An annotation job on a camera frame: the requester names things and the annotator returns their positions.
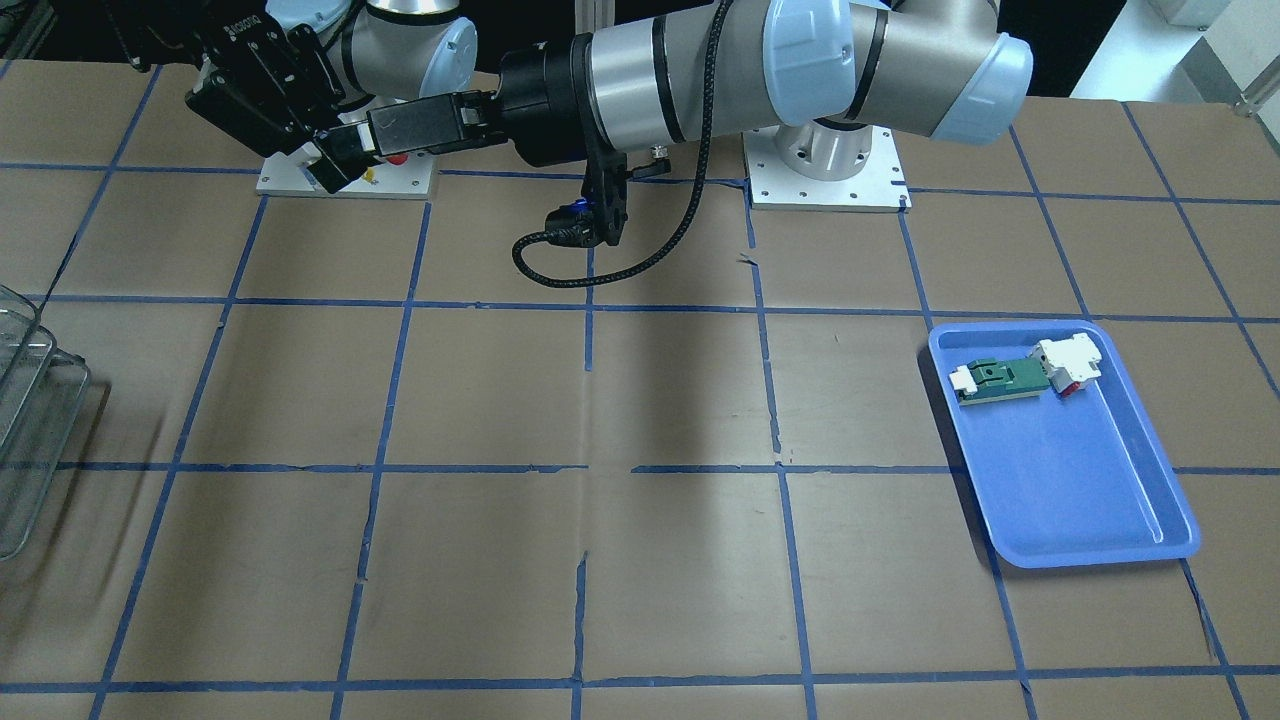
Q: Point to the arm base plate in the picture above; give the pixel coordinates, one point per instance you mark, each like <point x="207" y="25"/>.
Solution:
<point x="816" y="168"/>
<point x="284" y="175"/>

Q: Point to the white plastic connector block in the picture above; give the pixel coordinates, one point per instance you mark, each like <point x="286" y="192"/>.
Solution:
<point x="1069" y="365"/>

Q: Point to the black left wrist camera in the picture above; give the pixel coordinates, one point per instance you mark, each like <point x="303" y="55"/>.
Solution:
<point x="601" y="212"/>

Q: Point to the blue plastic tray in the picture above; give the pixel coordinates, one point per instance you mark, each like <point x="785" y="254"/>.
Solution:
<point x="1064" y="482"/>

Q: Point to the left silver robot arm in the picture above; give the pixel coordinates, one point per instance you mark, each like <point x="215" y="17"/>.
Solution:
<point x="936" y="69"/>

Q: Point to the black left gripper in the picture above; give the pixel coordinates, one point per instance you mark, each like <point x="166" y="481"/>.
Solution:
<point x="540" y="102"/>

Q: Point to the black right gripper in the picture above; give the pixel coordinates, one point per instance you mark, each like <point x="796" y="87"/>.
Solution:
<point x="262" y="72"/>

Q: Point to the aluminium frame post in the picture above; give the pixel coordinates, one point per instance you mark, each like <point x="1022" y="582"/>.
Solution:
<point x="590" y="16"/>

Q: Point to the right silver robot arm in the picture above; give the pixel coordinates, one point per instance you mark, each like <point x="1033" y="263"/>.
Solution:
<point x="384" y="52"/>

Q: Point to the green circuit board module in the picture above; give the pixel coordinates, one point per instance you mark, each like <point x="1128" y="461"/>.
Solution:
<point x="990" y="380"/>

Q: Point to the silver wire mesh shelf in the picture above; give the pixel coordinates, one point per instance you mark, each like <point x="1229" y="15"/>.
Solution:
<point x="42" y="392"/>

